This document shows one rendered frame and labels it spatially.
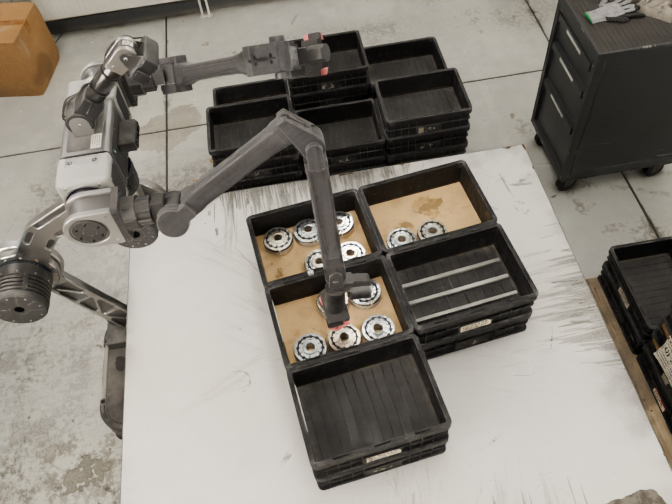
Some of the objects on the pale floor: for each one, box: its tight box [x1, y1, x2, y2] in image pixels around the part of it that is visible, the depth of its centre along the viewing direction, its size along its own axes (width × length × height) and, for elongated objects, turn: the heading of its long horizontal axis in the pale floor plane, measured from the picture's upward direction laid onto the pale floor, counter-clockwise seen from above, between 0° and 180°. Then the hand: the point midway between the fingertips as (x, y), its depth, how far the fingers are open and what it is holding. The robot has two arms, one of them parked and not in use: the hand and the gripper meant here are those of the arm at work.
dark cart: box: [531, 0, 672, 191], centre depth 316 cm, size 60×45×90 cm
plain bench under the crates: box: [120, 144, 672, 504], centre depth 246 cm, size 160×160×70 cm
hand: (334, 320), depth 197 cm, fingers open, 6 cm apart
